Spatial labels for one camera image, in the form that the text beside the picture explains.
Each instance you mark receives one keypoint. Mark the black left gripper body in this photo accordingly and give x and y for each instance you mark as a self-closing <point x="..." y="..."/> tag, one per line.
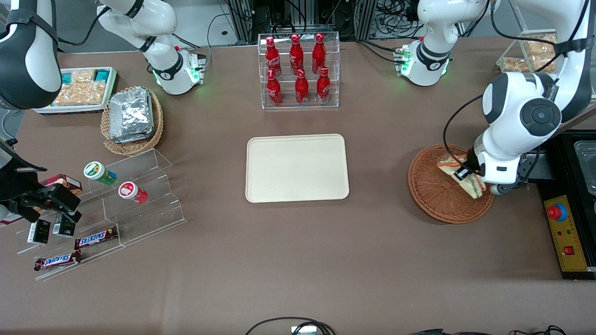
<point x="471" y="160"/>

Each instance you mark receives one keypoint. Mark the triangular sandwich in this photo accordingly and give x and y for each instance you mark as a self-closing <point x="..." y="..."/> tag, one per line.
<point x="475" y="188"/>

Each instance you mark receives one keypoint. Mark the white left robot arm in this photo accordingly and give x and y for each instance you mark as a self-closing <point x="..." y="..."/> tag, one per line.
<point x="512" y="107"/>

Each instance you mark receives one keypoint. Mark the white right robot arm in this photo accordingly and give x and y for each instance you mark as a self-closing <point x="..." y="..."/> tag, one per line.
<point x="28" y="56"/>

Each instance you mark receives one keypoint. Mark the brown round wicker basket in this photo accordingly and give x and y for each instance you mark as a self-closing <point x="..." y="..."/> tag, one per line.
<point x="433" y="195"/>

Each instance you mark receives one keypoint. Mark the white rectangular snack tray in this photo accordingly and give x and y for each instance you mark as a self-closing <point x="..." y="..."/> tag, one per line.
<point x="70" y="110"/>

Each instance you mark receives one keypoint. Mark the light tan wicker basket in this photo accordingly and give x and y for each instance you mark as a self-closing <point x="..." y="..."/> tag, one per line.
<point x="135" y="148"/>

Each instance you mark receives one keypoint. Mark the cream plastic serving tray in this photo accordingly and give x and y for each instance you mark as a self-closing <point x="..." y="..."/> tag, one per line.
<point x="297" y="168"/>

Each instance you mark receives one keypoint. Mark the small black box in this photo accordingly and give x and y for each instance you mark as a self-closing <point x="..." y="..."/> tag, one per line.
<point x="63" y="228"/>
<point x="39" y="231"/>

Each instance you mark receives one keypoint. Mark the brown chocolate box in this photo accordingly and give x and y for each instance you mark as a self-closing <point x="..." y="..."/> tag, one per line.
<point x="65" y="181"/>

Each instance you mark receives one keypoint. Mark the brown Snickers bar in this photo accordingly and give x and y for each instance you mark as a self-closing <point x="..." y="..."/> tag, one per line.
<point x="57" y="261"/>
<point x="95" y="238"/>

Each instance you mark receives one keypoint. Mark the green can with white lid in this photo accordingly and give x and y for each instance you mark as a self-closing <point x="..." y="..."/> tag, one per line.
<point x="98" y="173"/>

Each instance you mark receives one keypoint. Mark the red can with white lid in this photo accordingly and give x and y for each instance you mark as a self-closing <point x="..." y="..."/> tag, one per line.
<point x="131" y="191"/>

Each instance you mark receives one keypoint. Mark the clear acrylic stepped display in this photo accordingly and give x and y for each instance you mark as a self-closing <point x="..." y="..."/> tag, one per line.
<point x="149" y="214"/>

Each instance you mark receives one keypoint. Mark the black equipment base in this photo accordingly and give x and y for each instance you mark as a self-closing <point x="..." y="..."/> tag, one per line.
<point x="563" y="181"/>

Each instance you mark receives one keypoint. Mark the silver foil packet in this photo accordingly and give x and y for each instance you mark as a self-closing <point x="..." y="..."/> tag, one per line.
<point x="135" y="138"/>
<point x="131" y="111"/>

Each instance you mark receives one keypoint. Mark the red emergency stop button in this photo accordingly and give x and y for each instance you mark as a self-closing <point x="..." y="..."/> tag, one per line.
<point x="555" y="212"/>

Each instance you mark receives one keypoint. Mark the clear bag of crackers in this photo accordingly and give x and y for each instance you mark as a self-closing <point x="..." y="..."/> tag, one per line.
<point x="70" y="95"/>
<point x="95" y="92"/>
<point x="83" y="77"/>

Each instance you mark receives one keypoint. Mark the clear bag of beige snacks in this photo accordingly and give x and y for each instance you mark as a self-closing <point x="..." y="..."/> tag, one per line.
<point x="540" y="48"/>
<point x="514" y="65"/>
<point x="542" y="63"/>

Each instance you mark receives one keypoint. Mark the clear plastic container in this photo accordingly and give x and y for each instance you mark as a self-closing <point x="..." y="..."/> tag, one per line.
<point x="586" y="167"/>

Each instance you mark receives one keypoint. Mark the teal snack packet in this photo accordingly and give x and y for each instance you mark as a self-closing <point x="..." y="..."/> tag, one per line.
<point x="67" y="78"/>
<point x="101" y="74"/>

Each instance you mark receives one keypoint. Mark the yellow control box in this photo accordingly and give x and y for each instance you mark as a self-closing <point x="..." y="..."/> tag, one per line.
<point x="570" y="237"/>

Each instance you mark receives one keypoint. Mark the red cola bottle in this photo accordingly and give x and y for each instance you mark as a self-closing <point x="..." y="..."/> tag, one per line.
<point x="301" y="89"/>
<point x="296" y="56"/>
<point x="274" y="90"/>
<point x="273" y="58"/>
<point x="319" y="55"/>
<point x="323" y="87"/>

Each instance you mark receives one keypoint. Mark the clear acrylic bottle rack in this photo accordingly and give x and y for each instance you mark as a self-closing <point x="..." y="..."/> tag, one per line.
<point x="286" y="104"/>

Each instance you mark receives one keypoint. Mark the white power adapter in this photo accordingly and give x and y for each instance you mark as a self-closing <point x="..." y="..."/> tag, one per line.
<point x="303" y="330"/>

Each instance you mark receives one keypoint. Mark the grey metal bracket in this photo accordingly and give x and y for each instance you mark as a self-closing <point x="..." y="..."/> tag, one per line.
<point x="545" y="170"/>

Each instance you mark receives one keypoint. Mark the aluminium frame rack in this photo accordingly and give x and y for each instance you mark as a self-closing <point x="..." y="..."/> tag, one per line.
<point x="298" y="18"/>

